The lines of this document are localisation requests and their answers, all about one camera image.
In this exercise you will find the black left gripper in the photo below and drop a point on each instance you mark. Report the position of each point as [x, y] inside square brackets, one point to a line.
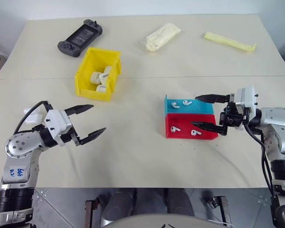
[67, 139]

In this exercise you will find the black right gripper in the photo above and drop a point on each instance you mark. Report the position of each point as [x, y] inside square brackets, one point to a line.
[230, 116]

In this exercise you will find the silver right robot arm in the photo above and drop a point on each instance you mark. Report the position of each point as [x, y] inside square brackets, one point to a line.
[275, 118]

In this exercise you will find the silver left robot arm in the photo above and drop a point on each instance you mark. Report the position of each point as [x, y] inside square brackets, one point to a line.
[16, 145]

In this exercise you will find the yellow plastic bin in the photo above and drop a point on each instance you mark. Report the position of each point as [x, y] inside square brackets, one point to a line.
[83, 78]

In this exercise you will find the blue plastic tray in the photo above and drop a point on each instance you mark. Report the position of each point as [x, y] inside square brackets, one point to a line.
[199, 108]

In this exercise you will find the white earbud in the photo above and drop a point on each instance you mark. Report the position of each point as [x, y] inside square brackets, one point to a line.
[194, 133]
[186, 102]
[173, 129]
[174, 105]

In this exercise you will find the red plastic tray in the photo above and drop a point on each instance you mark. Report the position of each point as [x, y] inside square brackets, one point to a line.
[184, 126]

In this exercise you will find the long pale yellow packet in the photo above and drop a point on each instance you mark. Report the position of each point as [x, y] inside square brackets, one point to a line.
[228, 42]

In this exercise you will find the black handheld game console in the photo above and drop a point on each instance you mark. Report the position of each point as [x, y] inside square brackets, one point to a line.
[80, 36]

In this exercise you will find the clear bag of cream contents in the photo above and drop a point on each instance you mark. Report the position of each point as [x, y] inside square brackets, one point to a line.
[160, 36]

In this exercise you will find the rusty metal table bar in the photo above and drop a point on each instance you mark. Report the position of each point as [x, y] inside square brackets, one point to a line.
[89, 213]
[223, 211]

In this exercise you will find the white rounded robot torso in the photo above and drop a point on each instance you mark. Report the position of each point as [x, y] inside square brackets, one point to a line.
[164, 222]

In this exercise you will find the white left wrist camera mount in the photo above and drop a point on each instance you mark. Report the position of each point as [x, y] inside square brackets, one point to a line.
[58, 123]

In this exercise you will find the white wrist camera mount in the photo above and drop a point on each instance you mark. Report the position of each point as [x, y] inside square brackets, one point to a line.
[58, 123]
[247, 99]

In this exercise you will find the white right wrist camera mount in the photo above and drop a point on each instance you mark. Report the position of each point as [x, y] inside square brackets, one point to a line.
[247, 99]

